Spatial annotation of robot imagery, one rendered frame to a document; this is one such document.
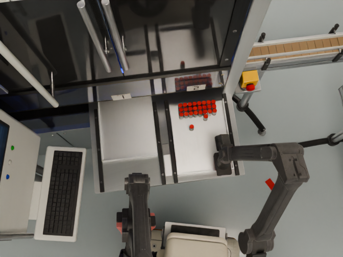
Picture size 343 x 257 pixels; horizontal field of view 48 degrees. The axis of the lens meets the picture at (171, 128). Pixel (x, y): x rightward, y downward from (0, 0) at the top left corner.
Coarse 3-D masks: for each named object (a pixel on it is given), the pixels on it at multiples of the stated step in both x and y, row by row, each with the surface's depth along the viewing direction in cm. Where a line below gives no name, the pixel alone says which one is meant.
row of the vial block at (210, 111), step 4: (192, 112) 181; (196, 112) 181; (200, 112) 181; (204, 112) 181; (208, 112) 181; (212, 112) 182; (180, 116) 181; (184, 116) 182; (188, 116) 185; (192, 116) 184; (196, 116) 183; (200, 116) 184
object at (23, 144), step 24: (0, 120) 147; (0, 144) 148; (24, 144) 172; (0, 168) 149; (24, 168) 173; (0, 192) 151; (24, 192) 175; (0, 216) 152; (24, 216) 176; (0, 240) 160
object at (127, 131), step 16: (144, 96) 188; (112, 112) 186; (128, 112) 186; (144, 112) 186; (112, 128) 184; (128, 128) 184; (144, 128) 184; (112, 144) 182; (128, 144) 182; (144, 144) 182; (112, 160) 179
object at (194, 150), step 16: (176, 112) 186; (224, 112) 183; (176, 128) 184; (208, 128) 184; (224, 128) 183; (176, 144) 182; (192, 144) 182; (208, 144) 182; (176, 160) 176; (192, 160) 180; (208, 160) 180
